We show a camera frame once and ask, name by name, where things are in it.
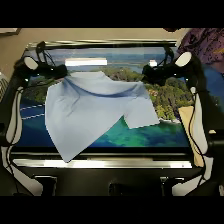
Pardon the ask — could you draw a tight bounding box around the light blue garment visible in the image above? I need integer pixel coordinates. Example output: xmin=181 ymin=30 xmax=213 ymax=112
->
xmin=44 ymin=70 xmax=161 ymax=164

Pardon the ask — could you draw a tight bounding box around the purple garment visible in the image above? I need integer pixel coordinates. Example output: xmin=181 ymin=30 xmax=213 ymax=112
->
xmin=175 ymin=28 xmax=224 ymax=75

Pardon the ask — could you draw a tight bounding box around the black cable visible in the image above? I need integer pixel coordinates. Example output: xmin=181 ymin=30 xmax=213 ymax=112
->
xmin=188 ymin=87 xmax=209 ymax=183

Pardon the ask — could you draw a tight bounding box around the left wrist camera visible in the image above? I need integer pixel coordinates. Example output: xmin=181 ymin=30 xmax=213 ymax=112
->
xmin=35 ymin=41 xmax=48 ymax=65

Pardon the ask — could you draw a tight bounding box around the silver frame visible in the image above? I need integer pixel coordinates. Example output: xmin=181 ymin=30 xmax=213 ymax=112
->
xmin=0 ymin=150 xmax=224 ymax=196

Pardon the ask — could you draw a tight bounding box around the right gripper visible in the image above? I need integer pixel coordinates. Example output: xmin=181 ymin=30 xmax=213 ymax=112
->
xmin=142 ymin=64 xmax=165 ymax=85

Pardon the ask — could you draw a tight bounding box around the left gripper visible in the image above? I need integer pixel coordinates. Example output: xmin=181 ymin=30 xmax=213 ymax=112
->
xmin=49 ymin=64 xmax=70 ymax=81

